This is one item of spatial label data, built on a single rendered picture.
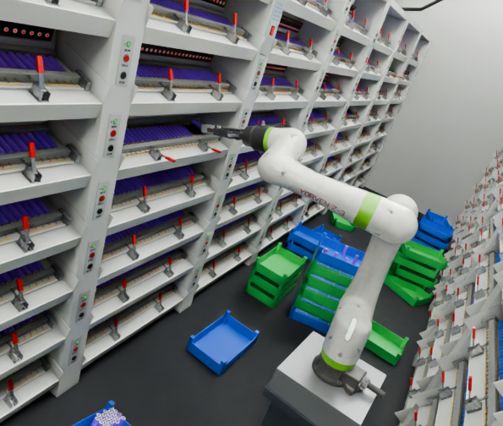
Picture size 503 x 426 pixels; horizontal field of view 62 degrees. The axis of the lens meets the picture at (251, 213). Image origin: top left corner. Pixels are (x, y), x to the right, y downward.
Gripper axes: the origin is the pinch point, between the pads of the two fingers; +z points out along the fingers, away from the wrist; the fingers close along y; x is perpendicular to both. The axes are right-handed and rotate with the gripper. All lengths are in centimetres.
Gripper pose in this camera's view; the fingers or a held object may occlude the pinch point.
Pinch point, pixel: (210, 128)
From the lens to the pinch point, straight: 165.0
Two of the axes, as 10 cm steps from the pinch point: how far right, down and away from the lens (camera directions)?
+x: -1.0, 9.5, 3.1
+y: -5.1, 2.1, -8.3
